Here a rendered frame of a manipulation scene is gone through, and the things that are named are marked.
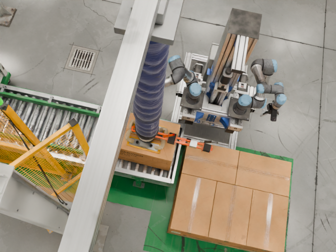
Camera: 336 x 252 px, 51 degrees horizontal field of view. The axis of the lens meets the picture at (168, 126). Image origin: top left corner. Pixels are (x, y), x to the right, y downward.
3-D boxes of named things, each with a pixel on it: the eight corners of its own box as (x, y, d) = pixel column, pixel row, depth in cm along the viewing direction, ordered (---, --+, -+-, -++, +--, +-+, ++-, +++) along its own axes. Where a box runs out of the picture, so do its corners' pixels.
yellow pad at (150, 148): (126, 145, 352) (126, 143, 348) (129, 136, 356) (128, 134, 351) (159, 154, 351) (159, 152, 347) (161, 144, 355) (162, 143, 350)
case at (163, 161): (115, 157, 388) (112, 146, 351) (125, 124, 403) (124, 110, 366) (169, 171, 387) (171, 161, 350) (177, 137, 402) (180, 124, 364)
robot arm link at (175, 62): (189, 90, 360) (170, 71, 310) (184, 77, 365) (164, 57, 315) (200, 85, 357) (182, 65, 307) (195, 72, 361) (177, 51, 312)
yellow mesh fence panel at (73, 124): (49, 233, 408) (-36, 207, 212) (45, 226, 410) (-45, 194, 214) (111, 185, 432) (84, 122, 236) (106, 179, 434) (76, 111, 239)
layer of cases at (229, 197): (167, 231, 403) (170, 228, 366) (184, 149, 439) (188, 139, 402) (270, 255, 402) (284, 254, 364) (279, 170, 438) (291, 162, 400)
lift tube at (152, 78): (129, 120, 292) (121, 26, 176) (136, 95, 301) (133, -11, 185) (158, 126, 292) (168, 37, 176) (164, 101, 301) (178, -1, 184)
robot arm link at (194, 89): (190, 100, 354) (192, 94, 341) (186, 89, 358) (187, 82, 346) (201, 97, 356) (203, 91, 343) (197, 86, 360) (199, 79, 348)
